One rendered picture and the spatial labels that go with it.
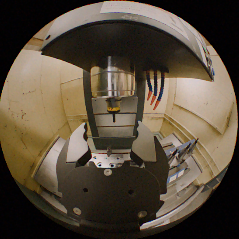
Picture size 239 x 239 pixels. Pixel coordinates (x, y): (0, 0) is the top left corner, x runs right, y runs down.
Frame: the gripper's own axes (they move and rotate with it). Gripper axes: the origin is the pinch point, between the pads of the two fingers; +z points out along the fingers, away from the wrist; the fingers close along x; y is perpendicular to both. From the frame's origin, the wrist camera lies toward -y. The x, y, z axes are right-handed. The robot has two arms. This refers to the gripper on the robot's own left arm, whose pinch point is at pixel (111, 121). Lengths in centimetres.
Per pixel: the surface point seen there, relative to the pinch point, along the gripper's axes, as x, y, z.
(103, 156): -11, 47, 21
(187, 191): 83, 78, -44
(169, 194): 51, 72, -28
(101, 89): -2.8, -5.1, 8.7
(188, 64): 19.1, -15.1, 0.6
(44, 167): -95, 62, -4
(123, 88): 3.3, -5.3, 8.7
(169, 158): 22.4, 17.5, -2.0
